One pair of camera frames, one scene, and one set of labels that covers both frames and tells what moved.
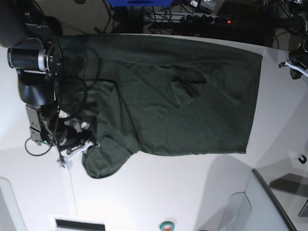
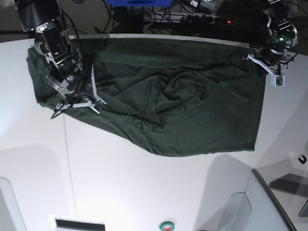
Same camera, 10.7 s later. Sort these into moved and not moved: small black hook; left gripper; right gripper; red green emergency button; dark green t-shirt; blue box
Moved: right gripper; dark green t-shirt; left gripper
Not moved: small black hook; blue box; red green emergency button
